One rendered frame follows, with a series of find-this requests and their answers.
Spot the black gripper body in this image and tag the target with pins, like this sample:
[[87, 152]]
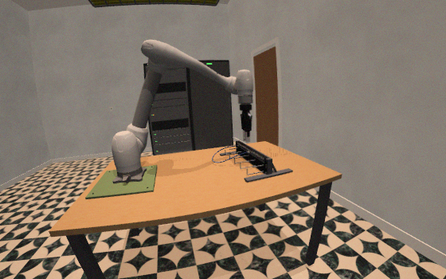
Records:
[[245, 108]]

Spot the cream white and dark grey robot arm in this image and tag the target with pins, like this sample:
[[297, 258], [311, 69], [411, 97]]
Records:
[[127, 146]]

